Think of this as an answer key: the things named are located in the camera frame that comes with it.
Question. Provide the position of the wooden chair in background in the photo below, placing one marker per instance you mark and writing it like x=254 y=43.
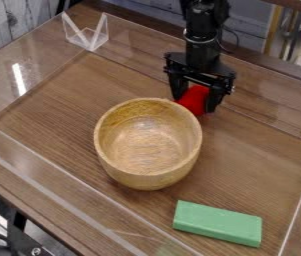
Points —
x=284 y=36

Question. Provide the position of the clear acrylic corner bracket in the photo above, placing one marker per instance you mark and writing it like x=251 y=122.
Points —
x=88 y=38

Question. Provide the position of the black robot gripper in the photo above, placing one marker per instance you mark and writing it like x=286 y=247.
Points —
x=217 y=76

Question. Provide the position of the wooden bowl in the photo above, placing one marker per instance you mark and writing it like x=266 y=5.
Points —
x=148 y=139

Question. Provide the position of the red plush fruit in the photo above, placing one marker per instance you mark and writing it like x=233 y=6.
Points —
x=193 y=99

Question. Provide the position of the black table leg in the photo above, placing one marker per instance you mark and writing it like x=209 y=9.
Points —
x=22 y=244

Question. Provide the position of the green rectangular block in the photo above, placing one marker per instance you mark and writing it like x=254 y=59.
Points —
x=219 y=223

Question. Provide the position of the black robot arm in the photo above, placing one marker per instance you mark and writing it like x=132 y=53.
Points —
x=205 y=17

